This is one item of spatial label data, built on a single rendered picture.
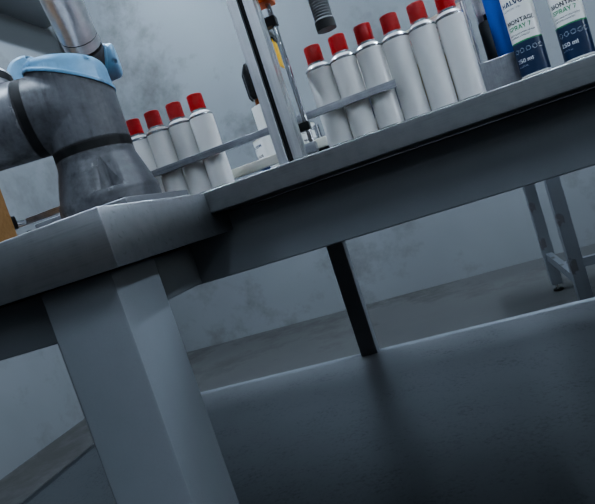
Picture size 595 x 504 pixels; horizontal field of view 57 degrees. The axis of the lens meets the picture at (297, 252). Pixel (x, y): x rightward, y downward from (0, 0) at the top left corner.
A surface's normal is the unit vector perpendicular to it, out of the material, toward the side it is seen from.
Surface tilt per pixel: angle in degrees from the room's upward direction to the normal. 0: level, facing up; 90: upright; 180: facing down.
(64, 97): 91
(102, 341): 90
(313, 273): 90
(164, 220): 90
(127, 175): 73
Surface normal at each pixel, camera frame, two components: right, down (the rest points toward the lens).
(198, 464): 0.92, -0.28
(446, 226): -0.24, 0.15
